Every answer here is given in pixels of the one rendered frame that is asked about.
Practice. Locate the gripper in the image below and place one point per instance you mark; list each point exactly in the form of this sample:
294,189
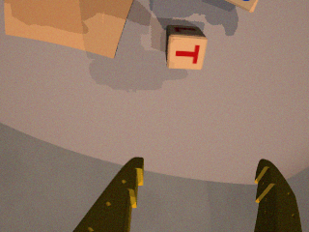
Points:
277,212

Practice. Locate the orange flat mat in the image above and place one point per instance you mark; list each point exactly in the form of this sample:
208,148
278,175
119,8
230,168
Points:
91,25

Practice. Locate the tan block with blue letter o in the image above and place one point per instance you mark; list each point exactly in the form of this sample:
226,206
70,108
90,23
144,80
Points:
248,5

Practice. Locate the tan block with red letter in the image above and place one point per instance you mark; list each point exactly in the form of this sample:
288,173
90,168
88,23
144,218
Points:
185,47

